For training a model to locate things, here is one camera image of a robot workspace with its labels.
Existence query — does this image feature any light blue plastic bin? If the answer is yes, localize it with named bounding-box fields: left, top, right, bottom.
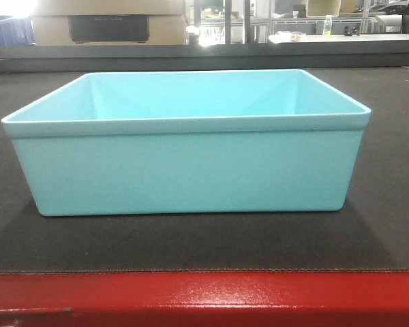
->
left=2, top=69, right=371, bottom=216

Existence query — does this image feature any dark conveyor belt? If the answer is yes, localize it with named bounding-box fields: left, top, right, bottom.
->
left=0, top=67, right=409, bottom=273

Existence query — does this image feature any white background table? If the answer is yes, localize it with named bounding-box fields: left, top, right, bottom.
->
left=268, top=32, right=409, bottom=44

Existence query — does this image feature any yellow liquid bottle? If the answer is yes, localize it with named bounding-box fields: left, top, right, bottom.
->
left=322, top=14, right=333, bottom=37

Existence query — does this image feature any cardboard box with black window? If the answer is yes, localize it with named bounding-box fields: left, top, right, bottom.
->
left=30, top=0, right=186, bottom=46

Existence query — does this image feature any red conveyor frame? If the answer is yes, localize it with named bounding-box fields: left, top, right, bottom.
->
left=0, top=272, right=409, bottom=326

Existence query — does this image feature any dark conveyor back rail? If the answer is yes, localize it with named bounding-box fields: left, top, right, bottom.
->
left=0, top=35, right=409, bottom=74

